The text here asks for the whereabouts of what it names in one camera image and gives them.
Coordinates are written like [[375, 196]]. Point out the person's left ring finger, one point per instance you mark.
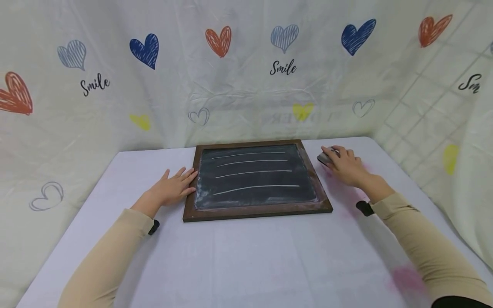
[[178, 172]]

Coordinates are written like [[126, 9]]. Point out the person's left hand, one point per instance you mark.
[[169, 188]]

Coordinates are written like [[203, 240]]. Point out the person's left thumb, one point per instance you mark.
[[188, 192]]

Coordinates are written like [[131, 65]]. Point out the person's left forearm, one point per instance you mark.
[[111, 256]]

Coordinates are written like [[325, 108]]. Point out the person's left little finger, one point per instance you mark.
[[166, 174]]

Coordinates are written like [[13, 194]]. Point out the person's left middle finger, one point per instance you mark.
[[185, 173]]

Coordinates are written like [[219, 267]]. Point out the person's right hand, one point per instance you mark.
[[346, 167]]

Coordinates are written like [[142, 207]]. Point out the person's right fingers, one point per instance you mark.
[[332, 153]]

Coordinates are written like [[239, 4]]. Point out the person's right forearm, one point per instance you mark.
[[423, 239]]

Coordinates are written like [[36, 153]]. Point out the person's left index finger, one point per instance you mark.
[[191, 178]]

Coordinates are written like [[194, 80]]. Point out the wood-framed chalkboard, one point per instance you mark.
[[254, 179]]

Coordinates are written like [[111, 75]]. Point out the black wrist band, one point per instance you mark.
[[154, 226], [364, 208]]

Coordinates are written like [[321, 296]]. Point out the grey chalkboard eraser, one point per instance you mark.
[[325, 159]]

